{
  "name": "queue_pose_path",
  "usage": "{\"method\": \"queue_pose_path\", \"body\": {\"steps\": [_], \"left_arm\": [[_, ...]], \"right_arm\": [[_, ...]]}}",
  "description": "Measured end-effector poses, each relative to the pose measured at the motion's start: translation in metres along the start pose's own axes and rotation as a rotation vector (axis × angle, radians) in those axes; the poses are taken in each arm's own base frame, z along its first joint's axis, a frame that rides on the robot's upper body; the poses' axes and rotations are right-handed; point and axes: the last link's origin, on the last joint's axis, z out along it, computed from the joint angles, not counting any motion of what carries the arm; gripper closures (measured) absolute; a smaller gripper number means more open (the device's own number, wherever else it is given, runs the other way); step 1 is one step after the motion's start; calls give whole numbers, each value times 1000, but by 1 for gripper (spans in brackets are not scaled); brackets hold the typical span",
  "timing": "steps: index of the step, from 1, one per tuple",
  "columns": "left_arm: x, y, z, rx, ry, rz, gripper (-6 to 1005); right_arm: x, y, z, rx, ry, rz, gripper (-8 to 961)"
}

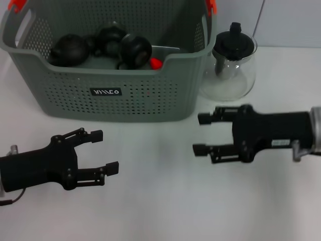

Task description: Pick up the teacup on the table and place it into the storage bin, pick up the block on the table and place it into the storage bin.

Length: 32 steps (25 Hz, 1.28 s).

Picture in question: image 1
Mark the bright red slope brick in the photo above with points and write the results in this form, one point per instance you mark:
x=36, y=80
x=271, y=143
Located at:
x=156, y=64

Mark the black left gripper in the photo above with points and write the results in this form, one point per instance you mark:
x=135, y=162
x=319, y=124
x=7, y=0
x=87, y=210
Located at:
x=37, y=168

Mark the glass teacup with black sleeve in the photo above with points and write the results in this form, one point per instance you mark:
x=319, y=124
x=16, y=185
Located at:
x=135, y=51
x=110, y=40

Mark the grey-green perforated storage bin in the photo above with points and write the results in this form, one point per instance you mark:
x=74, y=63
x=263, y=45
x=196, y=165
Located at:
x=125, y=105

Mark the dark clay teapot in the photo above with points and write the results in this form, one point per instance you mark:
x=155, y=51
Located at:
x=72, y=49

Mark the glass teapot with black lid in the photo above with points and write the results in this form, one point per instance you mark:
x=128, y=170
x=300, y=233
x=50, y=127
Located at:
x=233, y=45

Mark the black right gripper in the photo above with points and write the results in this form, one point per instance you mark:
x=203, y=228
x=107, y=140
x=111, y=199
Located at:
x=270, y=130

